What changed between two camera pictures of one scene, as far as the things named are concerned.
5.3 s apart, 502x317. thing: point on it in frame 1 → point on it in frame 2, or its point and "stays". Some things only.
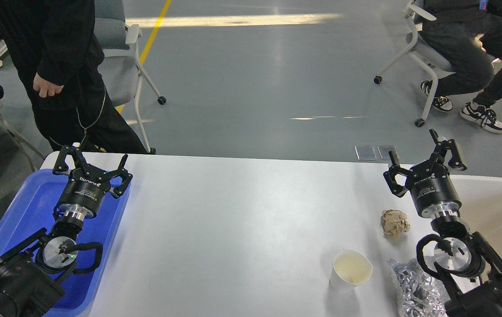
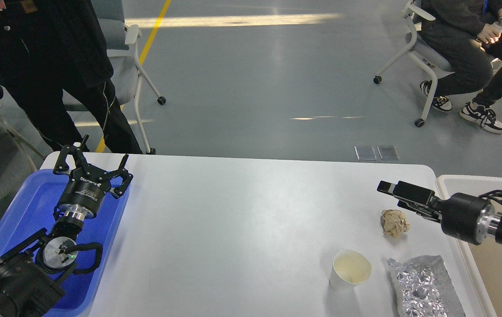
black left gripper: (84, 192) stays
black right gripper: (434, 193) → (466, 217)
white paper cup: (350, 268) stays
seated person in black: (491, 52) stays
